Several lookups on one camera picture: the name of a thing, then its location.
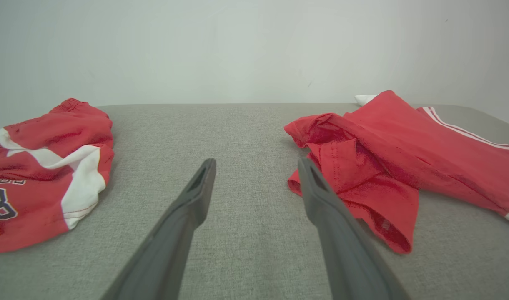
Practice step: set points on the red Bulls 23 shorts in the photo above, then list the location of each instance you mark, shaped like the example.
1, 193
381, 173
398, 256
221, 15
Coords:
37, 196

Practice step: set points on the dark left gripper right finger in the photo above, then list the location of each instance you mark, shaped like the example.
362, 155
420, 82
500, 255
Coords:
346, 254

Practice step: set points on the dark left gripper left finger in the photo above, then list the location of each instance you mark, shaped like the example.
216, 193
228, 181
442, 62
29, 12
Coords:
171, 241

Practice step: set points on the red Bulls basketball jersey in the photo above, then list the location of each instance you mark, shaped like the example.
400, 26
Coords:
383, 141

